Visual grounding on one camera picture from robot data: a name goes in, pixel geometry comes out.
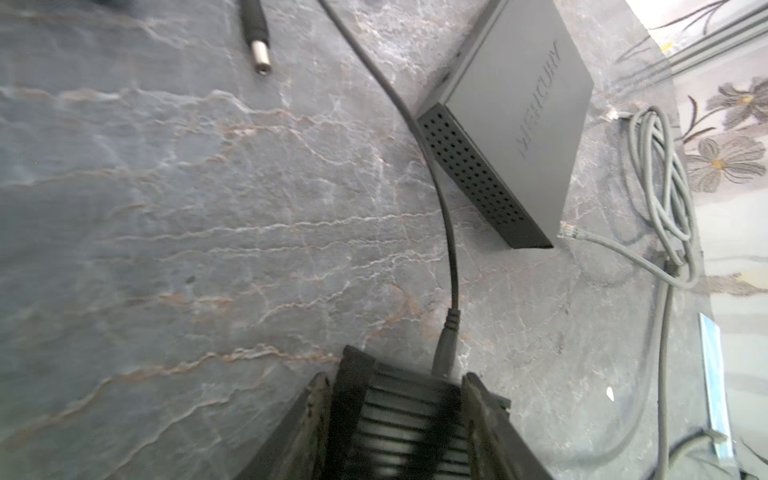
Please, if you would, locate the small black adapter with cable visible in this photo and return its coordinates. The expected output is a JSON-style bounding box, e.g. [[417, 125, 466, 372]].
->
[[239, 0, 272, 76]]

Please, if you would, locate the dark grey flat switch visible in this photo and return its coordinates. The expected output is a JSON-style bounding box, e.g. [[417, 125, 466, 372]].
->
[[417, 1, 594, 249]]

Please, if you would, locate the black power adapter with cable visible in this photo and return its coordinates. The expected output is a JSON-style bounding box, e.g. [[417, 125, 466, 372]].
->
[[318, 0, 461, 379]]

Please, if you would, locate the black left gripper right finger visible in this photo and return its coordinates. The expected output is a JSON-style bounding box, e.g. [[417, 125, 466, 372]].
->
[[461, 372, 553, 480]]

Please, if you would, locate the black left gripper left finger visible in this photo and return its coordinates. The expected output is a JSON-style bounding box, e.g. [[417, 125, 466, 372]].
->
[[235, 373, 332, 479]]

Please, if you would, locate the black ribbed network switch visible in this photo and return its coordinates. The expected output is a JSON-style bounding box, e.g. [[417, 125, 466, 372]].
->
[[321, 346, 470, 479]]

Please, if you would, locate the coiled grey ethernet cable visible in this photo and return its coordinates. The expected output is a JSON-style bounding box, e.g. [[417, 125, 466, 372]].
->
[[557, 104, 702, 290]]

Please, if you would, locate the blue face mask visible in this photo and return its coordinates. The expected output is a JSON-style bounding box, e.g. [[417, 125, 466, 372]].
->
[[699, 313, 736, 466]]

